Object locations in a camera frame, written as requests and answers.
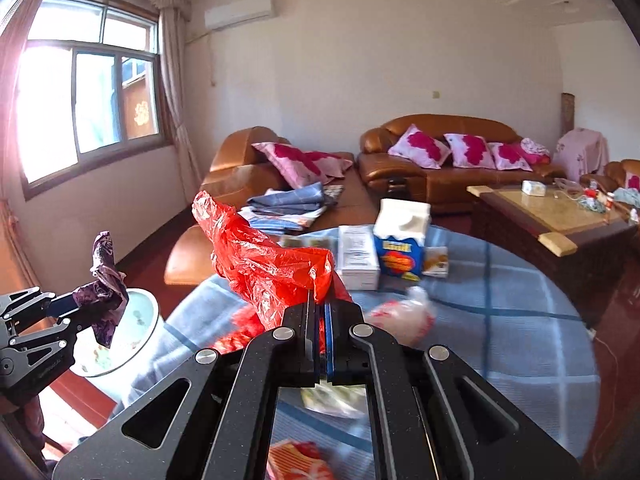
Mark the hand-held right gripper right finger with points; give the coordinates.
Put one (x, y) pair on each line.
(328, 345)

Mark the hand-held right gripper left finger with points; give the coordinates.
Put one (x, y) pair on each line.
(307, 345)

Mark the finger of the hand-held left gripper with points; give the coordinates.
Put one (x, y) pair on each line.
(65, 330)
(60, 305)

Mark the purple wrapper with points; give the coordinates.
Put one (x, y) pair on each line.
(102, 300)

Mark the red foam net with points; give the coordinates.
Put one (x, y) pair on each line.
(240, 337)

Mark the pale blue trash bin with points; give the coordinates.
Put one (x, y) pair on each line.
(140, 320)

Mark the pale green wrapper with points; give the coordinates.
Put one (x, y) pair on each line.
(335, 402)

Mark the clear red printed plastic bag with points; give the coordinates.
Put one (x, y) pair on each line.
(400, 317)

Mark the white cardboard box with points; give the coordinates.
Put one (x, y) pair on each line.
(357, 260)

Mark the dark patterned flat packet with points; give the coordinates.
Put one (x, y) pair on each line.
(310, 244)

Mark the blue tissue pack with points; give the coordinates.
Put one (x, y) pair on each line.
(400, 255)

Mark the red white packet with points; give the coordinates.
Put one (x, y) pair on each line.
(300, 462)

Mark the small orange white box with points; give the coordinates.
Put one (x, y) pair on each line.
(436, 262)

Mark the folded blue plaid bedding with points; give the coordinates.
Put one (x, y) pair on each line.
(290, 205)

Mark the blue plaid tablecloth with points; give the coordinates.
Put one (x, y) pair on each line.
(500, 310)

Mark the brown leather chaise sofa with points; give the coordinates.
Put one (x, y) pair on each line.
(235, 175)

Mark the pink floral pillow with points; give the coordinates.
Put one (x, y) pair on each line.
(300, 160)
(470, 151)
(510, 156)
(420, 147)

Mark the window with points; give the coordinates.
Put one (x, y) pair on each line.
(100, 100)

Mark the beige window curtain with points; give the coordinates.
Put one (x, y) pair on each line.
(175, 85)
(27, 10)

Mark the wooden coffee table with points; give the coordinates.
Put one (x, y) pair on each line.
(540, 210)

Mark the small white tissue box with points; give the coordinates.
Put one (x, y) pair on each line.
(533, 187)

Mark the rolled pink blanket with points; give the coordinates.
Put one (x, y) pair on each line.
(536, 150)

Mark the pink floral cloth cover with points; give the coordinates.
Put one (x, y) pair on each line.
(580, 152)

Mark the teal cloth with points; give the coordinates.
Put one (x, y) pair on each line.
(627, 196)

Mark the brown leather armchair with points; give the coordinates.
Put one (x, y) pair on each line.
(617, 170)

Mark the white air conditioner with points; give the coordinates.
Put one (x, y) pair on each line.
(237, 12)

